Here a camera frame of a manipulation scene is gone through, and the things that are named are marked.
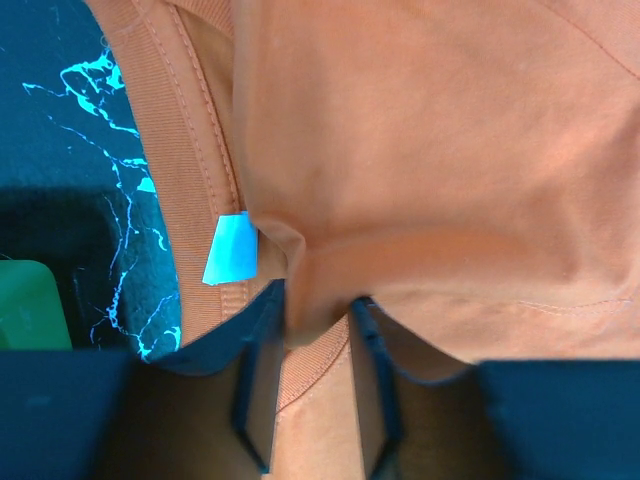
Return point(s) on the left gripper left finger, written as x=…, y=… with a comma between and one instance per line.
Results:
x=208, y=410

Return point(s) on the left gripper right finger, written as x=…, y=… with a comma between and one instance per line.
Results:
x=420, y=412

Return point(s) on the orange t shirt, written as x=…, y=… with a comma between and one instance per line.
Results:
x=472, y=167

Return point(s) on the green plastic bin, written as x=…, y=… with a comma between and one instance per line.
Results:
x=32, y=316

